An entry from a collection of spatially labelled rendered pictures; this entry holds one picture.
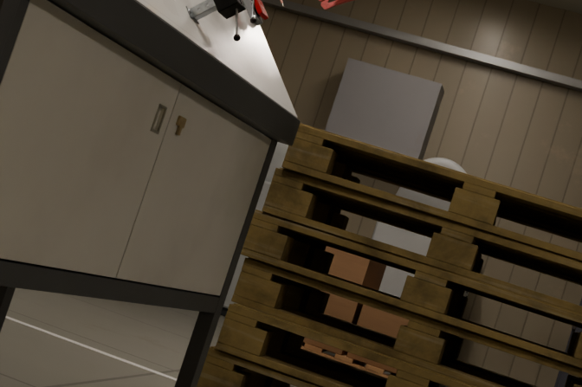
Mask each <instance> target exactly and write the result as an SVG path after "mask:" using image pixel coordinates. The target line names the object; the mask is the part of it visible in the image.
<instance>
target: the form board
mask: <svg viewBox="0 0 582 387"><path fill-rule="evenodd" d="M135 1H136V2H137V3H139V4H140V5H142V6H143V7H145V8H146V9H147V10H149V11H150V12H152V13H153V15H155V16H157V17H158V18H159V19H161V20H162V21H163V22H165V23H167V24H168V25H169V26H171V27H172V28H173V29H175V30H176V31H177V32H178V33H180V34H181V35H183V36H184V37H186V38H187V39H188V40H190V41H191V42H193V43H194V44H196V45H197V46H198V47H200V48H201V49H202V50H203V51H204V52H206V53H207V54H209V55H210V56H212V57H213V58H214V59H216V60H217V61H219V62H220V63H222V64H223V65H224V66H225V67H226V68H228V69H229V70H231V71H232V72H233V73H235V74H237V75H238V76H239V77H241V78H242V79H243V80H245V81H247V82H248V83H249V84H250V85H251V86H252V87H254V88H255V89H257V90H258V91H260V92H261V93H262V94H264V95H265V96H267V97H268V98H270V99H271V100H272V101H273V102H274V103H276V104H277V105H279V106H280V107H282V108H283V109H284V110H286V111H287V112H289V113H290V114H292V115H293V116H294V117H296V118H298V117H297V115H296V113H295V110H294V107H293V105H292V102H291V100H290V98H289V96H288V92H287V90H286V88H285V86H284V83H283V81H282V78H281V75H280V73H279V70H278V68H277V66H276V64H275V60H274V58H273V56H272V54H271V51H270V49H269V46H268V44H267V41H266V39H265V36H264V34H263V32H262V28H261V26H260V25H256V24H255V23H251V22H250V18H249V14H248V12H247V10H244V11H242V12H240V13H238V35H240V37H241V39H240V40H239V41H238V42H237V41H235V40H234V38H233V36H234V35H235V34H236V15H234V16H232V17H230V18H228V19H226V18H225V17H223V16H222V15H221V14H220V13H218V11H217V10H216V11H214V12H212V13H210V14H209V15H208V16H205V17H203V18H201V19H199V20H198V21H199V24H198V23H197V22H195V21H194V20H193V19H192V18H190V16H189V14H188V11H187V9H186V7H185V6H187V7H189V8H192V7H194V6H196V5H198V4H200V3H202V2H204V1H206V0H175V1H176V2H175V1H174V0H135Z"/></svg>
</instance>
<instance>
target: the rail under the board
mask: <svg viewBox="0 0 582 387"><path fill-rule="evenodd" d="M48 1H50V2H51V3H53V4H54V5H56V6H57V7H59V8H61V9H62V10H64V11H66V12H67V13H69V14H70V15H71V16H74V17H75V18H77V19H78V20H80V21H82V22H83V23H85V24H86V25H88V26H89V27H91V28H93V29H95V30H96V31H98V32H100V33H101V34H102V35H104V36H106V37H107V38H109V39H110V40H112V41H114V42H116V43H118V44H119V45H120V46H121V47H123V48H125V49H127V50H128V51H130V52H132V53H133V54H135V55H136V56H138V57H139V58H141V59H142V60H144V61H146V62H148V63H150V64H151V65H153V66H154V67H155V68H157V69H159V70H160V71H162V72H164V73H165V74H167V75H169V76H171V78H173V79H174V80H176V81H178V82H180V83H182V84H183V85H185V86H186V87H188V88H189V89H191V90H192V91H194V92H196V93H197V94H199V95H201V96H203V97H204V98H205V99H207V100H209V101H210V102H212V103H214V104H215V105H217V106H219V107H221V108H222V109H223V110H224V111H226V112H228V113H230V114H231V115H233V116H235V117H236V118H238V119H239V120H241V121H242V122H244V123H246V124H247V125H249V126H251V127H253V128H254V129H256V130H257V131H258V132H260V133H262V134H263V135H265V136H267V137H268V138H271V139H273V140H275V141H276V142H280V143H283V144H286V145H293V143H294V139H295V136H296V133H297V131H298V128H299V125H300V121H299V120H298V119H297V118H296V117H294V116H293V115H292V114H290V113H289V112H287V111H286V110H284V109H283V108H282V107H280V106H279V105H277V104H276V103H274V102H273V101H272V100H271V99H270V98H268V97H267V96H265V95H264V94H262V93H261V92H260V91H258V90H257V89H255V88H254V87H252V86H251V85H250V84H249V83H248V82H247V81H245V80H243V79H242V78H241V77H239V76H238V75H237V74H235V73H233V72H232V71H231V70H229V69H228V68H226V67H225V66H224V65H223V64H222V63H220V62H219V61H217V60H216V59H214V58H213V57H212V56H210V55H209V54H207V53H206V52H204V51H203V50H202V49H201V48H200V47H198V46H197V45H196V44H194V43H193V42H191V41H190V40H188V39H187V38H186V37H184V36H183V35H181V34H180V33H178V32H177V31H176V30H175V29H173V28H172V27H171V26H169V25H168V24H167V23H165V22H163V21H162V20H161V19H159V18H158V17H157V16H155V15H153V13H152V12H150V11H149V10H147V9H146V8H145V7H143V6H142V5H140V4H139V3H137V2H136V1H135V0H48Z"/></svg>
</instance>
